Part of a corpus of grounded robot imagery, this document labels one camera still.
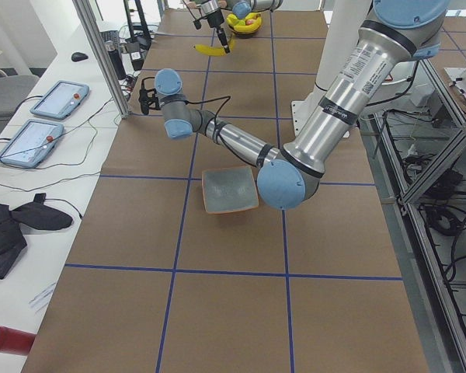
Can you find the lower blue teach pendant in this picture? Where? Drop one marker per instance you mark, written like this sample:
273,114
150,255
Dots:
31,144

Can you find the black water bottle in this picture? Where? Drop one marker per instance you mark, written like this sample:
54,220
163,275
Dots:
115,60

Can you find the aluminium frame post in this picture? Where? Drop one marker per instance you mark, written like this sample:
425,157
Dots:
90,26

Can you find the upper blue teach pendant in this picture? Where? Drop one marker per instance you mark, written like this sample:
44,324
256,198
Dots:
61,100

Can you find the red cylinder tube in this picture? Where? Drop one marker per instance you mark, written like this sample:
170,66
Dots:
16,342

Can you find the black cloth bundle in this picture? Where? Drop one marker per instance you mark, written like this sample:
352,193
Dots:
34,214

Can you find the blue teach pendant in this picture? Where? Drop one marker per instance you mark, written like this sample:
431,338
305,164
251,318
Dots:
61,100
31,144

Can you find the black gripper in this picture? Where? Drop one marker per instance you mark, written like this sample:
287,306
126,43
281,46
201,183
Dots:
214,20

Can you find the yellow banana bunch in basket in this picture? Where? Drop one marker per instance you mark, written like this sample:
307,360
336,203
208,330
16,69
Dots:
248,23

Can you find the grey square plate orange rim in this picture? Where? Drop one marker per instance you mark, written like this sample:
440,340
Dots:
229,190

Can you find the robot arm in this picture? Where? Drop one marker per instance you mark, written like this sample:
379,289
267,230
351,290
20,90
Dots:
211,11
392,32

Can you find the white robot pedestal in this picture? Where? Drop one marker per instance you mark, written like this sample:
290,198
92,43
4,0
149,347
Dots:
340,41

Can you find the black computer mouse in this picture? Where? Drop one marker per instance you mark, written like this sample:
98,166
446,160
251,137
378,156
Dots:
79,56

